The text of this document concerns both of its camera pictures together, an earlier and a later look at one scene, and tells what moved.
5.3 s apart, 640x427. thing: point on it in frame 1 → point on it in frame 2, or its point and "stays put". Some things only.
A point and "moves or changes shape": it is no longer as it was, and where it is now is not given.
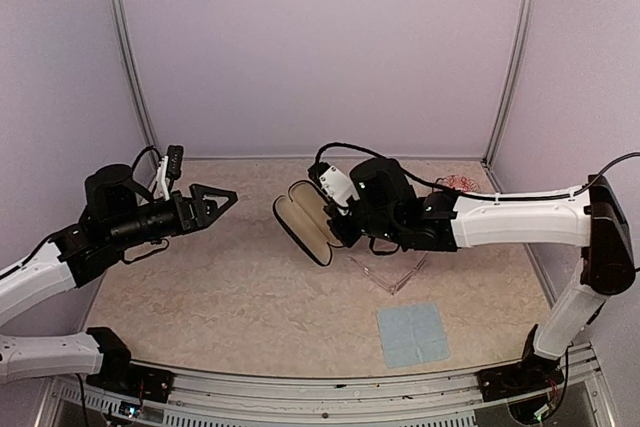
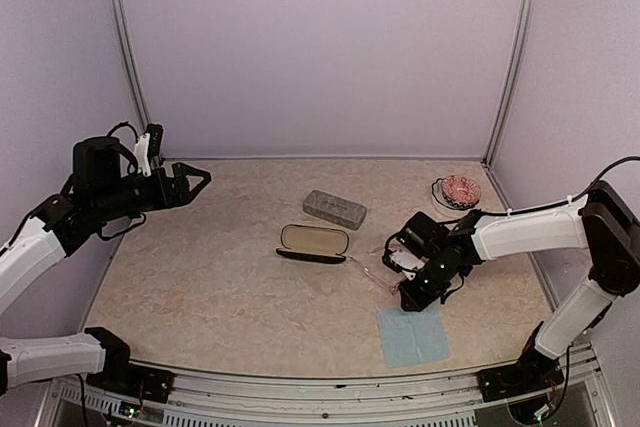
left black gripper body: x=181 y=223 → x=159 y=198
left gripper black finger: x=208 y=202 → x=186 y=195
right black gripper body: x=377 y=225 → x=438 y=276
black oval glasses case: x=305 y=217 moves or changes shape
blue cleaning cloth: x=412 y=334 stays put
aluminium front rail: x=213 y=398 stays put
